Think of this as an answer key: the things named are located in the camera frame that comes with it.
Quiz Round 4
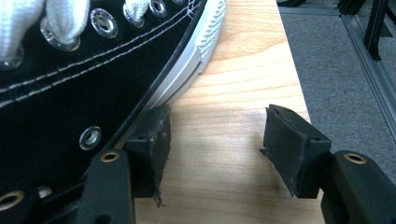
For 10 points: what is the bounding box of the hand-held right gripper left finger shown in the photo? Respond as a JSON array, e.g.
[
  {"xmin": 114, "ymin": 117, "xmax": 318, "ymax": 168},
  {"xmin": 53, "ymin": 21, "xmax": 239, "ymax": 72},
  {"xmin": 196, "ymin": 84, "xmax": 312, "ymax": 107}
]
[{"xmin": 125, "ymin": 104, "xmax": 172, "ymax": 208}]

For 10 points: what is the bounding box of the black canvas sneaker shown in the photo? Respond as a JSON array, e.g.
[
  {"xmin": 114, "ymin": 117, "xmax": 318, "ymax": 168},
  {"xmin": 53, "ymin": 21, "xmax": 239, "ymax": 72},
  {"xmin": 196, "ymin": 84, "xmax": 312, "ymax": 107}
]
[{"xmin": 0, "ymin": 0, "xmax": 227, "ymax": 224}]

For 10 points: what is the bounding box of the black metal stand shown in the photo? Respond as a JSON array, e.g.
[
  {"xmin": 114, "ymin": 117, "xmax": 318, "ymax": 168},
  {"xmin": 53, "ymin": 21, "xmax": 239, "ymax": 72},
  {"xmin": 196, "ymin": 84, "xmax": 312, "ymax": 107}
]
[{"xmin": 337, "ymin": 0, "xmax": 396, "ymax": 62}]

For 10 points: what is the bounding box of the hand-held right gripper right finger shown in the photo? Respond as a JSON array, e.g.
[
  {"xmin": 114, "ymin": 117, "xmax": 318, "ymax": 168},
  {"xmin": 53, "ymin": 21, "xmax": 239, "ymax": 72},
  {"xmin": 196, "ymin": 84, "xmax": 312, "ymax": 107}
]
[{"xmin": 260, "ymin": 104, "xmax": 332, "ymax": 200}]

